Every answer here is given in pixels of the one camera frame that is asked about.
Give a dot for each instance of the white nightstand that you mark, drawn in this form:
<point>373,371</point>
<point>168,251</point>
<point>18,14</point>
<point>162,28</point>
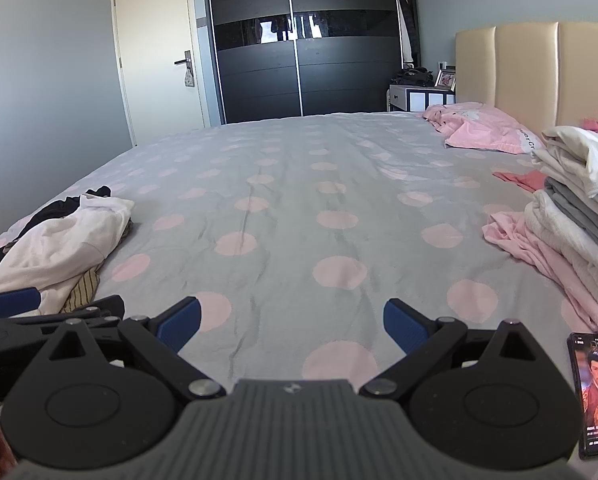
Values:
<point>419,99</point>

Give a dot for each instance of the cream door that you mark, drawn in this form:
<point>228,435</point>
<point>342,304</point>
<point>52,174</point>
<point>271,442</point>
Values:
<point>154,50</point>

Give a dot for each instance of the hanging clothes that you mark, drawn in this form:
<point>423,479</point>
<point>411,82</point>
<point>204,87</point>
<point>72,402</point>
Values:
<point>405,25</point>

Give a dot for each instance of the pink pillow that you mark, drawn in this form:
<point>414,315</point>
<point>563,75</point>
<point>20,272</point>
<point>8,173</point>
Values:
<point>479,127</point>

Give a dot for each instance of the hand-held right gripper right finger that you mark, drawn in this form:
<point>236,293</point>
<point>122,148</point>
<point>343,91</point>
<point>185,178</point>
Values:
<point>404,325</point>

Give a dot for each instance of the pink garment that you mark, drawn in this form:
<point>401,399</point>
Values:
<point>514,240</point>

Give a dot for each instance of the stack of folded clothes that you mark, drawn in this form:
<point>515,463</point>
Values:
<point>574,200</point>

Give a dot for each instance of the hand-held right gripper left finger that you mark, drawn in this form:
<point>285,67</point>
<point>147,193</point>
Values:
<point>179,322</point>

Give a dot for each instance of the cream garment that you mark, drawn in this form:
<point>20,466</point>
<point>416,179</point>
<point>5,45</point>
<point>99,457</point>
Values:
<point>54,245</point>

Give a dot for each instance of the black sliding wardrobe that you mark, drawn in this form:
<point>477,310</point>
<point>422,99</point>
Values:
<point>304,35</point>

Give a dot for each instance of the coral garment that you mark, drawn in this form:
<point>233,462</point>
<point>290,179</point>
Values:
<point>521,180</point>

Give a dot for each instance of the beige padded headboard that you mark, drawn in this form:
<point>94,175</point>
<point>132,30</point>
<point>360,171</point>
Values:
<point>524,70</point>

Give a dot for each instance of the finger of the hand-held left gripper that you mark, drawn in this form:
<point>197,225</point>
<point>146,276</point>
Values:
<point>14,301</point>
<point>101,310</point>

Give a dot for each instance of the small hanging pouch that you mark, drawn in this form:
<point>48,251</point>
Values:
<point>189,76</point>

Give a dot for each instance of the picture frame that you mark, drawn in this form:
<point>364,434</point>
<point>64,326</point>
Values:
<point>446,80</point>

